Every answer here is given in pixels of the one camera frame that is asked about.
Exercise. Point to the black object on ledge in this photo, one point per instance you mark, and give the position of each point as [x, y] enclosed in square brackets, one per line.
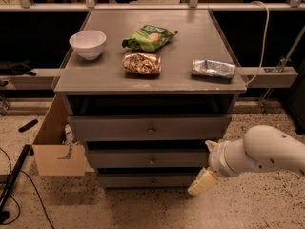
[16, 68]

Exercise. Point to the grey bottom drawer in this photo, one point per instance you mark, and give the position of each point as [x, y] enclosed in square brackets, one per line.
[145, 180]

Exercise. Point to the small black floor object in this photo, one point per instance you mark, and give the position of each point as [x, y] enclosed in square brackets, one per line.
[28, 126]

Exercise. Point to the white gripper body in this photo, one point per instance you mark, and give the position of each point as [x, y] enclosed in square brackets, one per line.
[216, 159]

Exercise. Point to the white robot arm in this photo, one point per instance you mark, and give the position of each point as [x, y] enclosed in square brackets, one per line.
[262, 149]

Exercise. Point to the grey drawer cabinet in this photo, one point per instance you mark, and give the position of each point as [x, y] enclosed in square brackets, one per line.
[103, 88]

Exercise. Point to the brown snack bag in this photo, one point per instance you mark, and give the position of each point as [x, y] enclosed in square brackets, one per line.
[142, 63]

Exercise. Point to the green chip bag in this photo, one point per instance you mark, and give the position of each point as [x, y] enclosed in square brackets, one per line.
[148, 38]

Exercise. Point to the white bowl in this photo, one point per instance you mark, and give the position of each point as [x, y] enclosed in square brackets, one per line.
[88, 44]

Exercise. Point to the black floor pole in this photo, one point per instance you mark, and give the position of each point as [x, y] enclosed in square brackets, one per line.
[9, 182]

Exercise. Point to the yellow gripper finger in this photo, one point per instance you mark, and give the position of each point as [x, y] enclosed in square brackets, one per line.
[211, 145]
[204, 181]

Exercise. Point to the grey drawer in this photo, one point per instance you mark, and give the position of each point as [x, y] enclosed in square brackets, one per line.
[133, 128]
[146, 158]
[145, 180]

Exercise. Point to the cardboard box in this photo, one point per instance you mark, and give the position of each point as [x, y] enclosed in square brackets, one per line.
[54, 156]

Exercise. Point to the silver blue snack bag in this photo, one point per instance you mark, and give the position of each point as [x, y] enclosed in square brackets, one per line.
[213, 68]

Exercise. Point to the grey top drawer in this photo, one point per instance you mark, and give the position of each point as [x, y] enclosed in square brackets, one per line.
[133, 128]

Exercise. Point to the metal railing frame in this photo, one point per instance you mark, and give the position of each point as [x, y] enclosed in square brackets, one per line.
[152, 4]

